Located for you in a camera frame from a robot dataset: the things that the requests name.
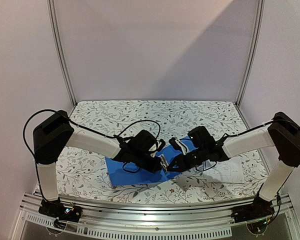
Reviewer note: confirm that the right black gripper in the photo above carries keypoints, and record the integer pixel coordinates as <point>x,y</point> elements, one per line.
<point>184,160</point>

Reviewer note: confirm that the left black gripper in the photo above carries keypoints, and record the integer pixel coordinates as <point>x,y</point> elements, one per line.
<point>157,163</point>

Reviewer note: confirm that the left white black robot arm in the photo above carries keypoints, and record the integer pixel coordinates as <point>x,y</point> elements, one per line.
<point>57,132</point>

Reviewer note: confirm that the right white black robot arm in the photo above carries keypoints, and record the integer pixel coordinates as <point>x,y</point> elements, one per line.
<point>281,133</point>

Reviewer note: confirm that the floral patterned tablecloth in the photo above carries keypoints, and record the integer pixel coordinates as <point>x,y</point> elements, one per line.
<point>84,174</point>

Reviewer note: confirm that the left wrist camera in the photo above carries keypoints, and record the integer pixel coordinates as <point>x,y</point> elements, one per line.
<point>157,147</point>

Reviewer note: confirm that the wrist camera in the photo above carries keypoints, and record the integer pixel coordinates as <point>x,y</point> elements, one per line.
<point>178,145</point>
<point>157,147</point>

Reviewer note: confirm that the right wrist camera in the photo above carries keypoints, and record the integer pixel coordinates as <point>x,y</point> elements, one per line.
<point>178,145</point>

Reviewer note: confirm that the aluminium front rail frame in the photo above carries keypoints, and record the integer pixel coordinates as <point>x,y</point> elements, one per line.
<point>105,220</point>

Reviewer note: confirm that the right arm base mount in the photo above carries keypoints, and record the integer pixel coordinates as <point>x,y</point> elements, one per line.
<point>257,215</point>

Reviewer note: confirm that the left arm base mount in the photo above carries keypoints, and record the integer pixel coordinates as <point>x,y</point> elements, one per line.
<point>60,212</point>

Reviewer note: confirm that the right aluminium vertical post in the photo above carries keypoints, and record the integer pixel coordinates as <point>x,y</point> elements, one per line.
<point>251,51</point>

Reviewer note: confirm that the aluminium vertical post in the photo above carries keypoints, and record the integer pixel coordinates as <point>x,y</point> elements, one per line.
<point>51,4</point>
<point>251,51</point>

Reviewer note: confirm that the left aluminium vertical post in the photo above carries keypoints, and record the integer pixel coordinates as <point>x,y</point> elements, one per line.
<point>51,4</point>

